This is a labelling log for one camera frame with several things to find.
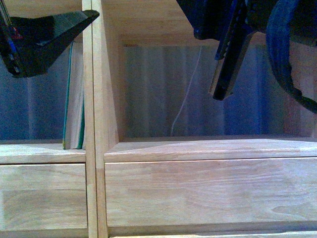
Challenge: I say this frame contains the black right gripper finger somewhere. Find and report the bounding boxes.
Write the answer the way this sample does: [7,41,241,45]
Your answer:
[209,0,253,101]

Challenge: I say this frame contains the grey curtain behind shelf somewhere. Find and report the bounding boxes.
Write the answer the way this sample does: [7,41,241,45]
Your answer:
[0,45,298,140]

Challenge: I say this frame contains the thin white hanging cord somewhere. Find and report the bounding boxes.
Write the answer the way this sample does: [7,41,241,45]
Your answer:
[170,46,203,137]

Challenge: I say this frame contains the wooden bookshelf cabinet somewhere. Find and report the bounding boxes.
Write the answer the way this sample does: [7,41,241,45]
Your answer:
[0,0,317,238]

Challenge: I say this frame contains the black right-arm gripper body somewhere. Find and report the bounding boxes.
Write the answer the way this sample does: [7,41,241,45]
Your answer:
[178,0,317,113]

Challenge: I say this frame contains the teal hardcover book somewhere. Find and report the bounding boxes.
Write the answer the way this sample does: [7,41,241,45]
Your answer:
[62,42,85,150]

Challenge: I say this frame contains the upper left wooden drawer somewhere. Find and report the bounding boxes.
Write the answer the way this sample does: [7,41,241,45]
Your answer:
[0,164,88,232]

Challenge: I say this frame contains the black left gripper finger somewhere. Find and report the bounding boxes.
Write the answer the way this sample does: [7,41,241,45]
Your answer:
[0,10,100,78]

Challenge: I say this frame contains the upper right wooden drawer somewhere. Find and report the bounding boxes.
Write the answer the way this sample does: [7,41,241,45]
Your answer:
[105,158,317,227]

